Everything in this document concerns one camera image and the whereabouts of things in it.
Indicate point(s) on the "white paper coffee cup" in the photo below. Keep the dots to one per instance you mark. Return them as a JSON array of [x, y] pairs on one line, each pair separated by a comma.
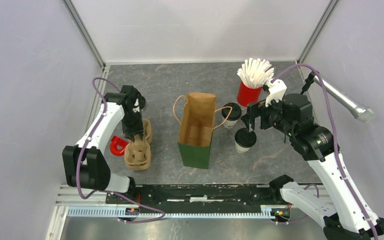
[[229, 123]]

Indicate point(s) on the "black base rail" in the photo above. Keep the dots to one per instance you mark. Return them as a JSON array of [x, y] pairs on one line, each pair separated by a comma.
[[205, 198]]

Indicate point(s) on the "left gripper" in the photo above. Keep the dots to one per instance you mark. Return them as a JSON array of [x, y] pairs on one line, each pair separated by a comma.
[[129, 132]]

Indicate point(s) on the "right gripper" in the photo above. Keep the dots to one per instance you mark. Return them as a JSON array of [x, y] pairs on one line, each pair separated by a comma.
[[256, 109]]

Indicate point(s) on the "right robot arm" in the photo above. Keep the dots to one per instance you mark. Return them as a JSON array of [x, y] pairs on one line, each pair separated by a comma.
[[347, 217]]

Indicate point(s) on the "brown cardboard cup carrier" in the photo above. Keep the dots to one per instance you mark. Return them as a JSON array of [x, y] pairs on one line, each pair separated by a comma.
[[137, 154]]

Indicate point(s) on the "white wrapped straws bundle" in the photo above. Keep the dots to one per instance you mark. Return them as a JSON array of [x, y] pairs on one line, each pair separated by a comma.
[[255, 72]]

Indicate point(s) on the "red plastic clip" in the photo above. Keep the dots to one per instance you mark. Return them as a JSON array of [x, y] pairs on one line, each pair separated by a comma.
[[117, 146]]

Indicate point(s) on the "black coffee lid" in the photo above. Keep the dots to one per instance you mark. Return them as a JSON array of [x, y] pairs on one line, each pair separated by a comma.
[[245, 138], [231, 111], [142, 102]]

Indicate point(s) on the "red cup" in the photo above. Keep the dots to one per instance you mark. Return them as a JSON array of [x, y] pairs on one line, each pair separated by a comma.
[[248, 95]]

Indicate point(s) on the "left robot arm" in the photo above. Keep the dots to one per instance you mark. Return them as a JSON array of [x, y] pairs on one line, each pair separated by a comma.
[[84, 162]]

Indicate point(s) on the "silver microphone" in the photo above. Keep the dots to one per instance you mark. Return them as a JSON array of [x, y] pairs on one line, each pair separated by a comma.
[[359, 111]]

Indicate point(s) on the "green paper bag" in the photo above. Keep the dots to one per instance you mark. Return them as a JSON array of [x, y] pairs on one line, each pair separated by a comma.
[[196, 128]]

